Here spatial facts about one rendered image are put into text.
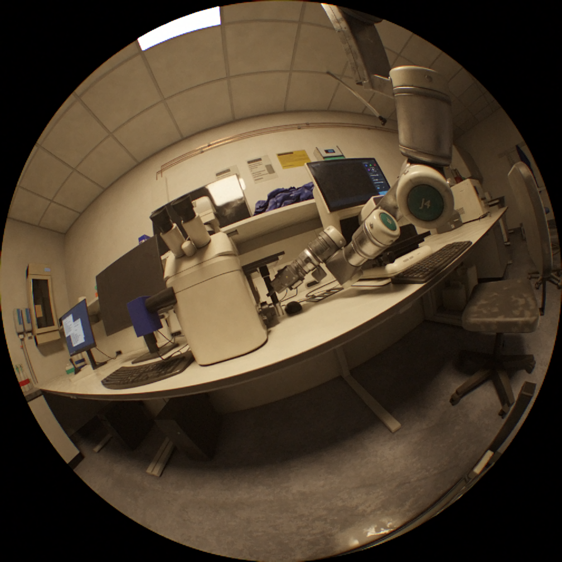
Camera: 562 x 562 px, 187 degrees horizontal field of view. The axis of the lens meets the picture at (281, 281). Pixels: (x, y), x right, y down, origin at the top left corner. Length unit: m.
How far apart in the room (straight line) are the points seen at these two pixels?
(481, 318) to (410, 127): 0.71
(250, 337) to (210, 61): 1.93
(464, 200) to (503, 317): 1.61
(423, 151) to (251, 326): 0.45
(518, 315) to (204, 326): 1.00
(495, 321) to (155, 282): 1.37
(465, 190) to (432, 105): 1.95
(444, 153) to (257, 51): 1.79
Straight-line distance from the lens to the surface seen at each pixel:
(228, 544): 1.04
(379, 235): 0.38
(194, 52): 1.85
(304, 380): 1.39
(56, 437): 2.22
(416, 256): 0.70
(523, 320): 0.83
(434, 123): 0.30
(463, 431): 1.03
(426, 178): 0.27
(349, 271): 0.49
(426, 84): 0.31
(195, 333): 0.41
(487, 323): 0.83
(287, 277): 0.51
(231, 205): 1.16
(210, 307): 0.38
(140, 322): 0.47
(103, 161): 2.38
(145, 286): 0.84
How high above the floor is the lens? 0.88
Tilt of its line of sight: 1 degrees down
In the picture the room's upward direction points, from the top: 21 degrees counter-clockwise
